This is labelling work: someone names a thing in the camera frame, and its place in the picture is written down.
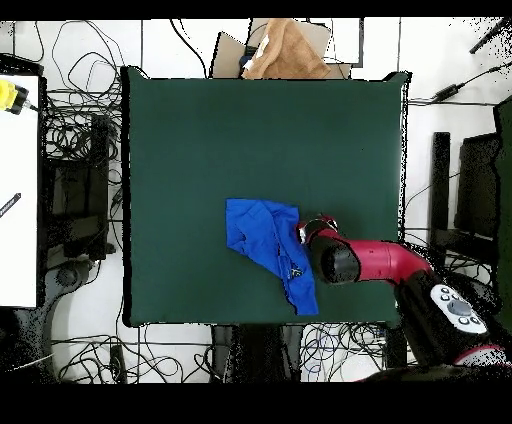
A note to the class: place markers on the blue shirt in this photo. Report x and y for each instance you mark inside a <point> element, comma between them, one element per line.
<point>260,232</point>

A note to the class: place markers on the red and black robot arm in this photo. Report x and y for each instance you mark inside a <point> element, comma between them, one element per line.
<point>380,260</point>

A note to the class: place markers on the black chair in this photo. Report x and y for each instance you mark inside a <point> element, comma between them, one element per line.
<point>478,184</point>

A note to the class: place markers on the dark green table cloth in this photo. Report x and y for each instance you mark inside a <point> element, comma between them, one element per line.
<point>200,140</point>

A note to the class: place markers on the brown towel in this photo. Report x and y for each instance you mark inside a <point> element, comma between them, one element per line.
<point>288,56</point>

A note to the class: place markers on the cardboard box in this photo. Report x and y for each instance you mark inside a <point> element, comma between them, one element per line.
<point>228,56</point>

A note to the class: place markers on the black rod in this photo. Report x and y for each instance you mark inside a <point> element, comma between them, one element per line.
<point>490,36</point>

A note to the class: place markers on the white table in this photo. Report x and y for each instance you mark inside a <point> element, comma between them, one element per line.
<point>18,180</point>

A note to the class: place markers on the black marker pen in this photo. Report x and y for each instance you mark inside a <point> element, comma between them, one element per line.
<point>10,204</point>

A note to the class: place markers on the yellow and black tool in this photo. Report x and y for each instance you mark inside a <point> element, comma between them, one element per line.
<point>8,96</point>

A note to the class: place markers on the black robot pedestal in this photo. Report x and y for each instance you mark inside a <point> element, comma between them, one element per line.
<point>260,352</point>

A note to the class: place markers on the black metal frame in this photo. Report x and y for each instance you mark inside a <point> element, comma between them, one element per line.
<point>98,180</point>

